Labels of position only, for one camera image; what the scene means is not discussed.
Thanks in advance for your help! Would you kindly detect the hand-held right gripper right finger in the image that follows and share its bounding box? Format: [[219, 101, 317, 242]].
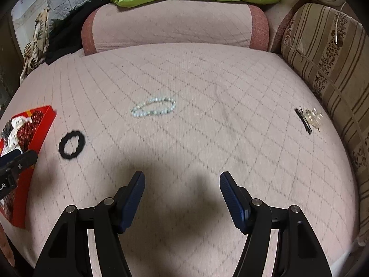
[[219, 172, 335, 277]]

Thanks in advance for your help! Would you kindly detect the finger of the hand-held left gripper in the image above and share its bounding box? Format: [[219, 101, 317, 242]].
[[0, 149, 39, 179]]

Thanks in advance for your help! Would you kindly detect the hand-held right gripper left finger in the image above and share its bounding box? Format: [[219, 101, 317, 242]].
[[33, 171, 146, 277]]

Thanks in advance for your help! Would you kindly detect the red gift box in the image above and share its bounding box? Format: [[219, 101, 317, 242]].
[[0, 105, 57, 229]]

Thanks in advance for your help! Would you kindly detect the dark red dotted scrunchie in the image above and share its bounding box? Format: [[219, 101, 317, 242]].
[[17, 108, 48, 151]]

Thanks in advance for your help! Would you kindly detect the white dotted scrunchie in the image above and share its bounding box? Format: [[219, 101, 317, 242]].
[[7, 115, 32, 151]]

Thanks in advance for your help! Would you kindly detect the black organza scrunchie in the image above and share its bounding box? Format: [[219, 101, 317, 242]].
[[0, 124, 15, 151]]

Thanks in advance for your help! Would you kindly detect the person's left forearm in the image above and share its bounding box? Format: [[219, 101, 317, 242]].
[[0, 228, 15, 268]]

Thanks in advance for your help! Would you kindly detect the crystal hair pin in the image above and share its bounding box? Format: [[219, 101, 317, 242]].
[[295, 107, 323, 135]]

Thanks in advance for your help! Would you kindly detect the floral patterned cloth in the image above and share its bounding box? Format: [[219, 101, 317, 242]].
[[20, 7, 50, 85]]

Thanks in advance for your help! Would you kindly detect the white cloth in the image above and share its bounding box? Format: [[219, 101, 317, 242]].
[[12, 0, 48, 36]]

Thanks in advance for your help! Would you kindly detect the pink quilted pillow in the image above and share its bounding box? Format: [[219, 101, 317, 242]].
[[81, 0, 270, 56]]

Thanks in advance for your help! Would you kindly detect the striped beige cushion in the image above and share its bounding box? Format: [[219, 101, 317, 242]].
[[280, 3, 369, 186]]

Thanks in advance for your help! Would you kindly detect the black satin hair tie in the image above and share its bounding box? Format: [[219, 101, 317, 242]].
[[58, 130, 86, 160]]

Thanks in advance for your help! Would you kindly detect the pale blue bead bracelet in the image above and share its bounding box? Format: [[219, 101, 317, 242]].
[[131, 96, 176, 118]]

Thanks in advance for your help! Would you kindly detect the white cable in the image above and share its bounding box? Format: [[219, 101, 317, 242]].
[[336, 1, 347, 45]]

